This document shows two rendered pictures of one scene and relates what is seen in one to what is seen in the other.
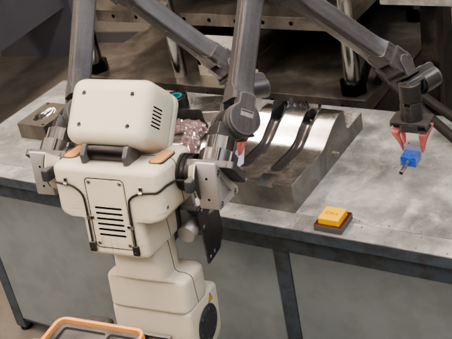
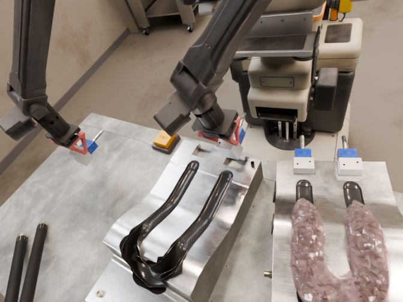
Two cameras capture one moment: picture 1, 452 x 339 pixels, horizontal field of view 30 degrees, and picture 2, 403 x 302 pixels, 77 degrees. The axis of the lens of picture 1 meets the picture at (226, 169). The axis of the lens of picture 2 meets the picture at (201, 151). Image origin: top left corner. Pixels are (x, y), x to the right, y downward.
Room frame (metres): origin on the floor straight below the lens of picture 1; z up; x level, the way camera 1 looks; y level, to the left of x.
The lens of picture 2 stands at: (2.52, -0.02, 1.47)
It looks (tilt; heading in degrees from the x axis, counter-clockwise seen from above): 49 degrees down; 191
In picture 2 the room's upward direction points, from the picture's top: 23 degrees counter-clockwise
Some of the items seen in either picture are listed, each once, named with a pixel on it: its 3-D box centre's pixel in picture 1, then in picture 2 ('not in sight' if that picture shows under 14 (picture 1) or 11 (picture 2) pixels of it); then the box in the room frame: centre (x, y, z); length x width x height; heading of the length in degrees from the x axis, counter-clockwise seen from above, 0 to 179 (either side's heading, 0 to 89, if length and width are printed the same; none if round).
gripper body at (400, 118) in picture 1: (411, 111); (57, 126); (1.94, -0.50, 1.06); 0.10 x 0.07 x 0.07; 55
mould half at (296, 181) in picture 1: (289, 143); (179, 226); (2.24, -0.20, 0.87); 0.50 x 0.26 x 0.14; 144
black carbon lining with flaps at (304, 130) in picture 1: (282, 131); (179, 215); (2.23, -0.19, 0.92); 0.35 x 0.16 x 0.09; 144
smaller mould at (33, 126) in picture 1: (47, 121); not in sight; (2.83, 0.61, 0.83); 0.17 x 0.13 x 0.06; 144
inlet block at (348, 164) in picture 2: not in sight; (346, 154); (2.14, 0.27, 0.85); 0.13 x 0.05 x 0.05; 162
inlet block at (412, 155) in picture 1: (409, 160); (90, 144); (1.91, -0.48, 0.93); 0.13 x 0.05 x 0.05; 145
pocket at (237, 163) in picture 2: not in sight; (235, 163); (2.09, -0.02, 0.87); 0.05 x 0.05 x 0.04; 54
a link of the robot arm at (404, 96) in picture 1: (411, 89); (39, 112); (1.94, -0.51, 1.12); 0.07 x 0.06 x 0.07; 125
